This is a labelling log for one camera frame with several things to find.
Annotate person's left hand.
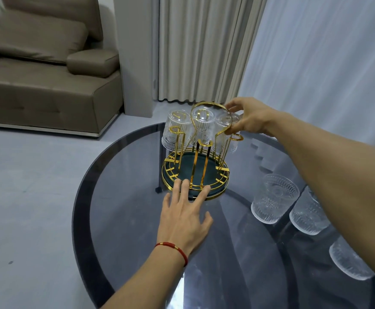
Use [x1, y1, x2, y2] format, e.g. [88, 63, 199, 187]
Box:
[157, 179, 214, 255]

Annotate person's right hand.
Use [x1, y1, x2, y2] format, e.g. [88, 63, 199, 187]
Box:
[224, 97, 282, 137]

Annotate clear ribbed glass cup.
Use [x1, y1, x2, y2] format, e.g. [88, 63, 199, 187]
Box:
[214, 111, 242, 155]
[289, 186, 331, 236]
[191, 106, 216, 147]
[251, 174, 300, 225]
[161, 109, 193, 152]
[329, 236, 375, 281]

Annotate gold cup rack green tray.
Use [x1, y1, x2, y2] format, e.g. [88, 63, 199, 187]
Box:
[161, 101, 244, 201]

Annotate person's left forearm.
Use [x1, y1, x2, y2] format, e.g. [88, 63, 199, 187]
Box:
[102, 246, 188, 309]

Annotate person's right forearm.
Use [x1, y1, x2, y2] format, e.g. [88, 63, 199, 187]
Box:
[269, 111, 375, 287]

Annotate beige pleated curtain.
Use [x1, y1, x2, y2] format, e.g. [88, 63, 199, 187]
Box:
[158, 0, 269, 104]

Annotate white sheer curtain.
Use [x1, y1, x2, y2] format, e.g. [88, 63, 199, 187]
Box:
[237, 0, 375, 155]

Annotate brown sofa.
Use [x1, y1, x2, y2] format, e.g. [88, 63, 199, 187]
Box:
[0, 0, 124, 139]

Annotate brown sofa cushion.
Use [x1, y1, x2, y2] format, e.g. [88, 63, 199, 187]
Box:
[0, 9, 89, 65]

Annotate red string bracelet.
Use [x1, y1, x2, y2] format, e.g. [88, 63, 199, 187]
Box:
[155, 242, 188, 267]

